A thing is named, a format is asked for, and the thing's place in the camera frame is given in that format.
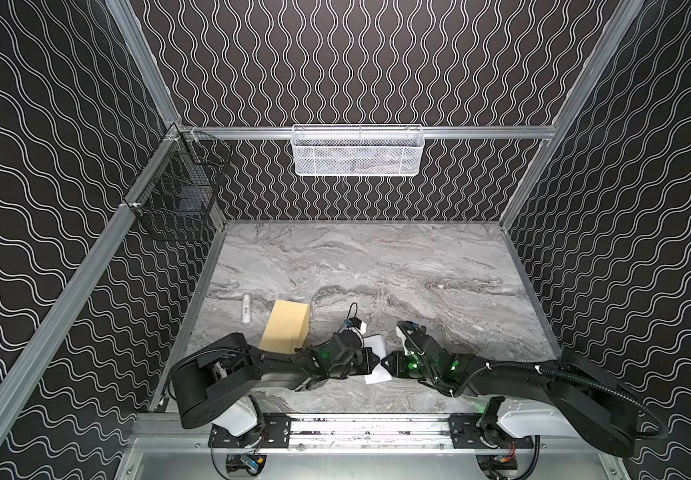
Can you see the aluminium corner post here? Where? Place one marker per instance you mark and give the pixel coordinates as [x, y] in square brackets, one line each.
[140, 52]
[607, 44]

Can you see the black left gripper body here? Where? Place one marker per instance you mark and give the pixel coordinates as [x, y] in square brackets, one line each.
[356, 358]

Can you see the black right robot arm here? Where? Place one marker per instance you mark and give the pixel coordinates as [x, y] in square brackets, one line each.
[569, 397]

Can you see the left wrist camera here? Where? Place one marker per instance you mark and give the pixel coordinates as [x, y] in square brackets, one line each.
[356, 325]

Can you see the small glue stick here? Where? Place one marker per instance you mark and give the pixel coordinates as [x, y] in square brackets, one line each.
[246, 309]

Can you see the black wire basket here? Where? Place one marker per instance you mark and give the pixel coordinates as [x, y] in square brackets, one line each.
[178, 202]

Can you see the aluminium left side rail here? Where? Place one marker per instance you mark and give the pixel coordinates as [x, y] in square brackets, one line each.
[28, 369]

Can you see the aluminium corner post left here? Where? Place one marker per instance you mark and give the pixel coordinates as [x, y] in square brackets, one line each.
[140, 52]

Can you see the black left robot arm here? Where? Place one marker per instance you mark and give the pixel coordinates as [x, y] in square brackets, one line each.
[206, 383]

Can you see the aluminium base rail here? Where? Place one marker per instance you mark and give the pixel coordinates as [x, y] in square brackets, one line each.
[320, 434]

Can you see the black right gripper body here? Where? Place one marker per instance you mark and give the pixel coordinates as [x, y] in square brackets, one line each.
[402, 359]

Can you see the aluminium back crossbar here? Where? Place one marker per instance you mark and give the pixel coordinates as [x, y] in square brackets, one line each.
[372, 131]

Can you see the blue floral letter paper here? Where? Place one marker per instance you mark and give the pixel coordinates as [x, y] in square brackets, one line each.
[379, 374]

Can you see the white wire basket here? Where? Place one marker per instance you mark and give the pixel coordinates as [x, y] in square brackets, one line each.
[385, 156]

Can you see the tan kraft envelope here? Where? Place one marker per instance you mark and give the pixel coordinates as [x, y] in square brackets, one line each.
[287, 327]

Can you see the aluminium corner post right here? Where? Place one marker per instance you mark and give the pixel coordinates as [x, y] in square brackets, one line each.
[607, 44]

